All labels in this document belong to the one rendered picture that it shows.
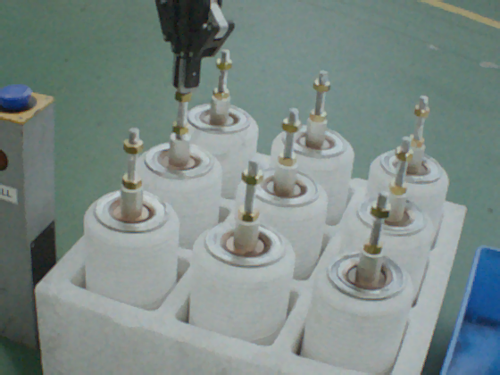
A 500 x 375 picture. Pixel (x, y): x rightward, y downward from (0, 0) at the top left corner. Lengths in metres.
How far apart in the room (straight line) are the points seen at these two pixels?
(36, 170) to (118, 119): 0.69
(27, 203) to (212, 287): 0.25
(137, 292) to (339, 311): 0.20
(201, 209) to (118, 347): 0.19
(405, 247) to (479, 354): 0.32
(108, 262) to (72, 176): 0.60
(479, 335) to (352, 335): 0.42
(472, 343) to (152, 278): 0.49
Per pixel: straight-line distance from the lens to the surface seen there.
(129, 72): 1.82
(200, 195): 0.92
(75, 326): 0.87
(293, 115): 0.88
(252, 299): 0.80
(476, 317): 1.20
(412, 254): 0.88
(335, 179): 1.00
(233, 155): 1.02
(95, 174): 1.43
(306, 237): 0.90
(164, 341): 0.82
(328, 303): 0.78
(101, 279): 0.86
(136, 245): 0.82
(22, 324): 1.05
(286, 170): 0.90
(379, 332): 0.79
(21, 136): 0.90
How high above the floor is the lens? 0.70
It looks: 30 degrees down
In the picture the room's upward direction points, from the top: 6 degrees clockwise
